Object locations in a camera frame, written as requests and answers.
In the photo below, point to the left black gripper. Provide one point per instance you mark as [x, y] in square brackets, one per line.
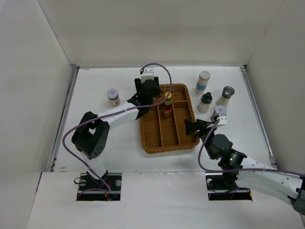
[138, 84]

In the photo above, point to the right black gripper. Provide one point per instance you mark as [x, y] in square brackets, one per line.
[191, 126]

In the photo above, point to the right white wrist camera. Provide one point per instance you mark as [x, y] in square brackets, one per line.
[221, 119]

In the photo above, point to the red sauce bottle yellow cap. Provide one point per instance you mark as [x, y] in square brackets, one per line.
[167, 105]

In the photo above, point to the dark paste jar right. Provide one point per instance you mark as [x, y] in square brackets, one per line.
[219, 111]

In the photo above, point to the brown wicker divided tray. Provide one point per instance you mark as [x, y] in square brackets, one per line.
[162, 134]

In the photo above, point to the black knob white powder bottle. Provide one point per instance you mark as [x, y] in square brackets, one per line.
[205, 102]

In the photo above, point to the dark cap salt shaker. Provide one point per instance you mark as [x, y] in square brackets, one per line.
[226, 95]

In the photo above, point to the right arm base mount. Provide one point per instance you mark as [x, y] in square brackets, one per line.
[221, 188]

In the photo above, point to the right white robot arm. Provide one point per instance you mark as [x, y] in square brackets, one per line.
[241, 170]

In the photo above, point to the dark paste jar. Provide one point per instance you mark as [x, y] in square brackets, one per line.
[219, 111]
[113, 97]

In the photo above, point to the tall blue label jar right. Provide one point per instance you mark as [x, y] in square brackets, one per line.
[202, 82]

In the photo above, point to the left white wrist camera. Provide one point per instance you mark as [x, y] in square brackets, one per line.
[146, 74]

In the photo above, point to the dark paste jar left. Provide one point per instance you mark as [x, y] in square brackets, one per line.
[113, 97]

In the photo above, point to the right aluminium table rail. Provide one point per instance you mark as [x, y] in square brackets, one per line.
[258, 115]

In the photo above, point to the aluminium table rail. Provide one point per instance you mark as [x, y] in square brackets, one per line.
[258, 115]
[58, 138]

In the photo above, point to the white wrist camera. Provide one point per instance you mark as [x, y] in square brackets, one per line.
[146, 74]
[221, 119]

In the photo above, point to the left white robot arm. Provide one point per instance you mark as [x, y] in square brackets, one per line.
[90, 139]

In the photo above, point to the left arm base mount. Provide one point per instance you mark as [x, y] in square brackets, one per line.
[90, 189]

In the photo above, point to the left aluminium table rail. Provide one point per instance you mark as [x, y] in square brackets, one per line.
[58, 138]

